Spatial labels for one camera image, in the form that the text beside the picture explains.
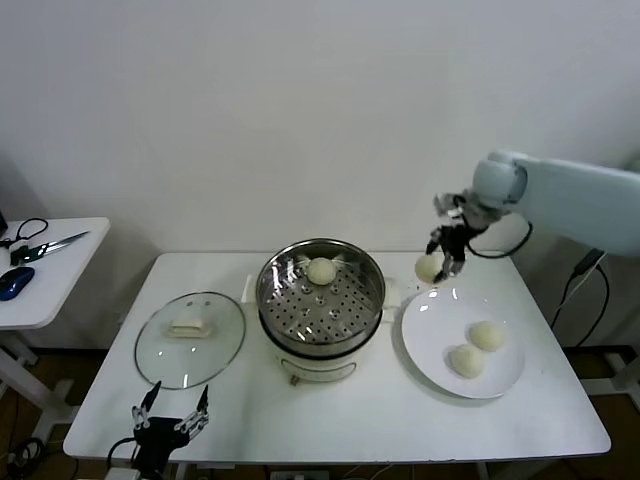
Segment white steamed baozi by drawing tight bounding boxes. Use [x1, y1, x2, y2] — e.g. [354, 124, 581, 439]
[414, 254, 444, 284]
[468, 321, 507, 353]
[446, 343, 487, 380]
[306, 257, 337, 286]

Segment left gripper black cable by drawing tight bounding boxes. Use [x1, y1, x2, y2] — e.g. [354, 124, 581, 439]
[107, 437, 139, 469]

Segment white side table with shelf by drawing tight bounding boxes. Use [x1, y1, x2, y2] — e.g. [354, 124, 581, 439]
[579, 344, 640, 396]

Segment blue computer mouse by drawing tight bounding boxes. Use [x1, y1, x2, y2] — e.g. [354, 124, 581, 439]
[0, 266, 37, 302]

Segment large white plate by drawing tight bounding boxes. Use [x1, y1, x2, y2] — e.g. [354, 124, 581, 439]
[399, 288, 527, 400]

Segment stainless steel steamer basket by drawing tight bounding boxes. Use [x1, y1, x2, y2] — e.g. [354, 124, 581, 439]
[256, 238, 387, 346]

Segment black floor cables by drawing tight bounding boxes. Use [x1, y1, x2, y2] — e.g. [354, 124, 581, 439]
[0, 434, 51, 471]

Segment black power cable with adapter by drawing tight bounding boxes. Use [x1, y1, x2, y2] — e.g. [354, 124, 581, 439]
[549, 248, 612, 349]

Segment black looped cable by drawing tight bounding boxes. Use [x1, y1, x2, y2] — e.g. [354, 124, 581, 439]
[0, 217, 50, 250]

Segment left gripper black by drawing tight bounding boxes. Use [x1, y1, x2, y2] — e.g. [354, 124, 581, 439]
[131, 380, 210, 477]

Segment round glass pot lid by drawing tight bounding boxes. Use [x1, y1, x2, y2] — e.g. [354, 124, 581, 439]
[134, 292, 248, 391]

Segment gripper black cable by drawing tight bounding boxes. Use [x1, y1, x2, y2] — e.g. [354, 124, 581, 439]
[467, 217, 534, 259]
[107, 437, 139, 469]

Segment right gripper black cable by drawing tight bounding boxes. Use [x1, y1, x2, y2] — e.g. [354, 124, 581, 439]
[467, 217, 534, 259]

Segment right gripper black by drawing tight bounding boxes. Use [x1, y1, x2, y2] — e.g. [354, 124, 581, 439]
[425, 223, 482, 283]

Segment thin white cable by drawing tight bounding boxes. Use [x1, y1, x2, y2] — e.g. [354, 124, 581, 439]
[552, 252, 609, 326]

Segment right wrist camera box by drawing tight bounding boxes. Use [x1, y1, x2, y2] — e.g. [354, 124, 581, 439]
[432, 191, 469, 219]

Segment scissors with dark handles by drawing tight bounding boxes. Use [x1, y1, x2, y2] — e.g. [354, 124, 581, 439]
[10, 230, 92, 265]

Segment white electric cooking pot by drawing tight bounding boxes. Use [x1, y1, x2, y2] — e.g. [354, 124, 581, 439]
[241, 273, 402, 387]

